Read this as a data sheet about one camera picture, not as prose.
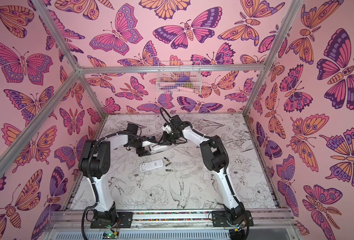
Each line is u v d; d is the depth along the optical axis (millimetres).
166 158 951
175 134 816
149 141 852
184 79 956
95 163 537
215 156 594
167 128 942
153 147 994
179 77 965
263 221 739
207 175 880
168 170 898
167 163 931
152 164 922
